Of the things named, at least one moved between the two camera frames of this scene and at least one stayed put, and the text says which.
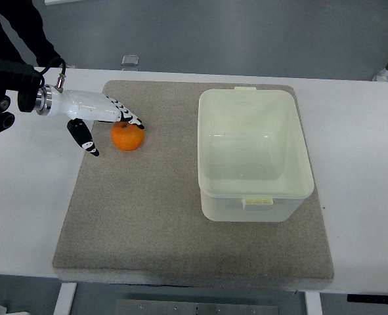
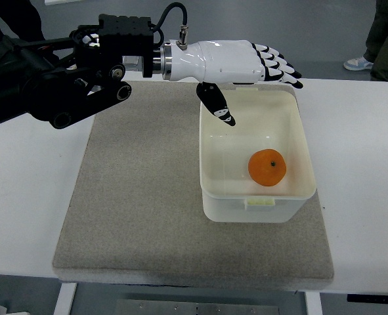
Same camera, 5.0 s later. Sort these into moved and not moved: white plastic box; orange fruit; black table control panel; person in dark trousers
Moved: orange fruit
Not moved: white plastic box; person in dark trousers; black table control panel
